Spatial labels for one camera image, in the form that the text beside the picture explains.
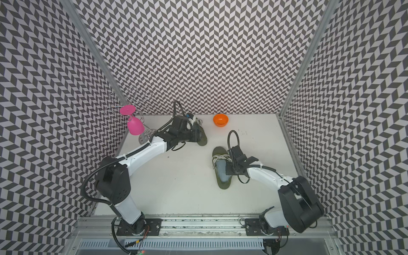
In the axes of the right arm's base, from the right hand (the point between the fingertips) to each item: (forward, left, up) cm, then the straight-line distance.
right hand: (230, 172), depth 88 cm
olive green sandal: (+5, +5, +9) cm, 11 cm away
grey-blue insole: (+3, +5, +2) cm, 6 cm away
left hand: (+15, +17, +14) cm, 27 cm away
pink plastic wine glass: (+19, +52, +17) cm, 58 cm away
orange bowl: (+39, +4, 0) cm, 39 cm away
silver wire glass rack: (+26, +51, +29) cm, 64 cm away
